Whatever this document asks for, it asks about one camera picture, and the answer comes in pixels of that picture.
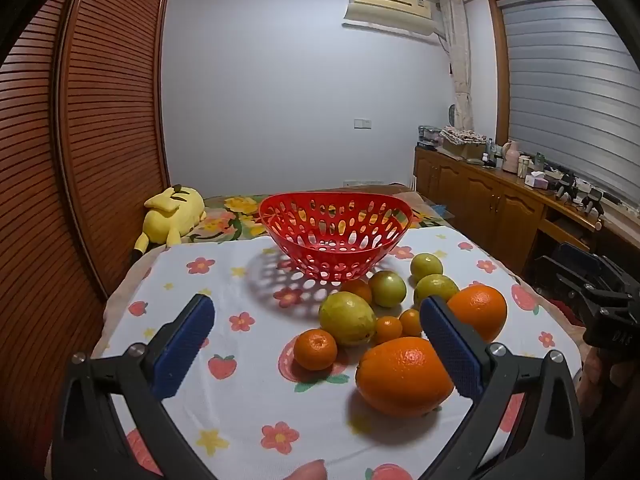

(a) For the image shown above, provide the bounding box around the mandarin orange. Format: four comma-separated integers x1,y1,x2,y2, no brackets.
293,328,339,372
340,278,373,306

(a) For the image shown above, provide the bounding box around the yellow-green guava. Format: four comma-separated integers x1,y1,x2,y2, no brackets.
319,291,377,347

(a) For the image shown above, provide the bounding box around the person's right hand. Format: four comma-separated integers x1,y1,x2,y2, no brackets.
580,347,640,416

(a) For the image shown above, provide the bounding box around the yellow plush toy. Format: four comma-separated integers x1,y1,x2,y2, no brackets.
132,184,207,263

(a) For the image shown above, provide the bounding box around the grey window blind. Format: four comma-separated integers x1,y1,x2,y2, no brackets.
500,0,640,201

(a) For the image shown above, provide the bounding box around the red perforated plastic basket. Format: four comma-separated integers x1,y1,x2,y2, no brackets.
258,191,415,281

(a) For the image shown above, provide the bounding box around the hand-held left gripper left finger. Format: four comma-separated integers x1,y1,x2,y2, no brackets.
50,294,216,480

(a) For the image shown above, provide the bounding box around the white flower print tablecloth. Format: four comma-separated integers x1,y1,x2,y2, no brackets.
92,227,586,480

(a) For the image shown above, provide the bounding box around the floral folded cloth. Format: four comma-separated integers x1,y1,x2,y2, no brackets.
440,126,487,145

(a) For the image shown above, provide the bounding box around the wooden window frame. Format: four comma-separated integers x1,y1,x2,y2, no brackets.
486,0,521,147

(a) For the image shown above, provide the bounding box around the green jujube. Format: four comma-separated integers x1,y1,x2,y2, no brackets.
413,274,460,308
410,253,445,283
369,270,407,308

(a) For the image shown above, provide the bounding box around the small kumquat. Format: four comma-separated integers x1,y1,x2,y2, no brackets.
399,308,424,337
375,315,404,345

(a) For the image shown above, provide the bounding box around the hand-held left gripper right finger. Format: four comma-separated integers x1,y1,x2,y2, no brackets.
419,295,586,480

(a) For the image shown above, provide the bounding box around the white air conditioner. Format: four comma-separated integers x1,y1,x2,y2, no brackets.
342,0,436,37

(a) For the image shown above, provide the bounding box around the wooden sideboard cabinet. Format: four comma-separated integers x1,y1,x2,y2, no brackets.
414,145,606,278

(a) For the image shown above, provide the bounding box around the cardboard box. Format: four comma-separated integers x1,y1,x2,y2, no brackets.
442,140,486,161

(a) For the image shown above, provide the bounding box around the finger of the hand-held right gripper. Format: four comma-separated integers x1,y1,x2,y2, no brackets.
556,241,603,266
533,255,593,323

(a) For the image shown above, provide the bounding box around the white patterned curtain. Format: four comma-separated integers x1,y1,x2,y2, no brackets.
440,0,476,133

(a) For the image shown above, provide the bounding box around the pink thermos jug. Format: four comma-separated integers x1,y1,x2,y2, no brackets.
502,140,521,175

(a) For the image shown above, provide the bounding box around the large orange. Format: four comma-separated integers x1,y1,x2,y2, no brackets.
446,285,508,343
355,336,455,418

